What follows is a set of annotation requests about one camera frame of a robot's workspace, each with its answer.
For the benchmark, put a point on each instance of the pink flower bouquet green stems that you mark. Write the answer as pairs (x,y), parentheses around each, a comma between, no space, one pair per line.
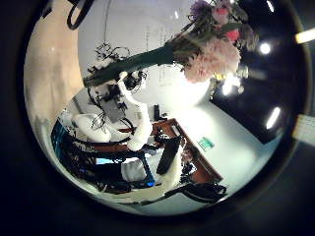
(210,55)

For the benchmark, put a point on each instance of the green exit sign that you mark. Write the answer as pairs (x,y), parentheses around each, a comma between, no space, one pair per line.
(205,143)

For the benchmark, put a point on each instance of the cream sleeved person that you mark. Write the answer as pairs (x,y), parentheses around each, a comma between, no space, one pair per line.
(170,183)

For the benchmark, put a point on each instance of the black office chair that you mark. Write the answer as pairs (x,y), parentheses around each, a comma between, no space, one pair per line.
(203,191)

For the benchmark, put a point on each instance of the ceiling light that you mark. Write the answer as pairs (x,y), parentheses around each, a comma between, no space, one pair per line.
(273,118)
(264,48)
(305,35)

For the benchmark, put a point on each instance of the blue metal frame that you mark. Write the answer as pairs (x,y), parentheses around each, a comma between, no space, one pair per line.
(59,137)

